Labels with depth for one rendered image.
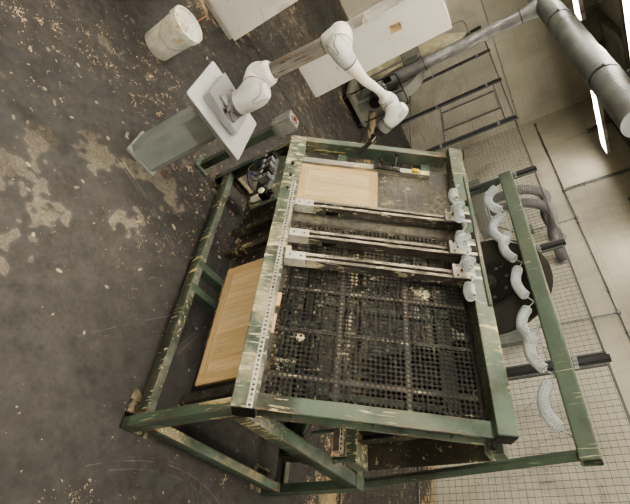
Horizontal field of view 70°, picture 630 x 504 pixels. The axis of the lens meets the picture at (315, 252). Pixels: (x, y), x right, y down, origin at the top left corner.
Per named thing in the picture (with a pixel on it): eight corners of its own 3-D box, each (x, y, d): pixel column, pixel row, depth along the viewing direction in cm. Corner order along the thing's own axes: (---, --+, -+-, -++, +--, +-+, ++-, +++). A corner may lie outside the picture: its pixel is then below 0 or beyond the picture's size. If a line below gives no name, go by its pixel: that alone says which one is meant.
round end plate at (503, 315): (426, 253, 350) (535, 221, 315) (429, 258, 354) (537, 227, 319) (435, 342, 297) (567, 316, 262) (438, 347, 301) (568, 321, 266)
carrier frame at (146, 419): (216, 174, 389) (295, 136, 352) (301, 267, 472) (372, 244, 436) (118, 427, 243) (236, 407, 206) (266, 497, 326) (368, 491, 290)
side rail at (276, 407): (259, 401, 219) (258, 392, 210) (482, 429, 218) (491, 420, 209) (256, 417, 213) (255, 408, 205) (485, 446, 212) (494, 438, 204)
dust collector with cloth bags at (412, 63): (347, 66, 870) (460, 7, 773) (363, 97, 907) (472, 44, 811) (340, 96, 771) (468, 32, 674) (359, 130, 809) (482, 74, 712)
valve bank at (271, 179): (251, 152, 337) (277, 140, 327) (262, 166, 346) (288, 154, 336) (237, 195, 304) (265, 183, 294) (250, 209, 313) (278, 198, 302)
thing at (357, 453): (350, 352, 298) (479, 325, 260) (360, 363, 306) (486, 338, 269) (345, 463, 251) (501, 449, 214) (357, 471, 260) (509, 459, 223)
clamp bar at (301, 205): (295, 203, 306) (296, 175, 288) (467, 223, 305) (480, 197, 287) (293, 213, 300) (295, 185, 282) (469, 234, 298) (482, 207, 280)
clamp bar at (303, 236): (290, 233, 287) (291, 205, 269) (473, 255, 286) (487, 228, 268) (287, 244, 281) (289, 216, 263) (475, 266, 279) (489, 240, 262)
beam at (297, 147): (291, 146, 360) (291, 134, 352) (306, 147, 360) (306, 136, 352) (230, 415, 213) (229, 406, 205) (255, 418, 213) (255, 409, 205)
